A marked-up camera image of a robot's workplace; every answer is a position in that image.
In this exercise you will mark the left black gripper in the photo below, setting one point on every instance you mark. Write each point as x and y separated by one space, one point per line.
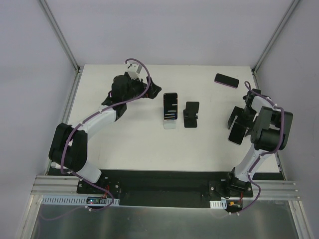
145 87

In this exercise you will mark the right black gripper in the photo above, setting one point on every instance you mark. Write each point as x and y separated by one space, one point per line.
243 122

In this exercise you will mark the black smartphone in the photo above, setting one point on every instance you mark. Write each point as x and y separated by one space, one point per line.
237 134
170 106

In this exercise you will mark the silver metal phone stand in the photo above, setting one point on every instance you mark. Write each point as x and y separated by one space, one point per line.
169 124

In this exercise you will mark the black folding phone stand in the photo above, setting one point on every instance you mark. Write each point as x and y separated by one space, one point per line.
190 116

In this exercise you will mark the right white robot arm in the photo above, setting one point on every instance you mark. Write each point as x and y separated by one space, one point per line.
268 126

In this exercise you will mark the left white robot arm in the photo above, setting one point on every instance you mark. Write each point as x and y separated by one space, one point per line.
69 147

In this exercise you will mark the purple-case smartphone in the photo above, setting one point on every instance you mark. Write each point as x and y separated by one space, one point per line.
226 80

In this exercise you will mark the right white cable duct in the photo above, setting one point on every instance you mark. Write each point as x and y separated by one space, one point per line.
222 204

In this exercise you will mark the white cable duct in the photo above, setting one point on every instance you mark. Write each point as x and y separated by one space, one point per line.
79 201
222 204

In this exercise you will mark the right aluminium frame post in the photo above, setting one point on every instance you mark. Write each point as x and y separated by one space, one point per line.
276 34

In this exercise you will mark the aluminium frame post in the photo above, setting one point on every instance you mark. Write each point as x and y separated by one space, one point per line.
59 34
276 34

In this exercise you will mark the left aluminium frame post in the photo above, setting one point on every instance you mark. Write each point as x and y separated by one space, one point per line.
59 34

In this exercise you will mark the aluminium front rail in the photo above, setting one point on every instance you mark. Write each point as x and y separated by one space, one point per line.
55 185

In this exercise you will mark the left white cable duct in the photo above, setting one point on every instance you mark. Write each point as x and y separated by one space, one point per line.
79 201

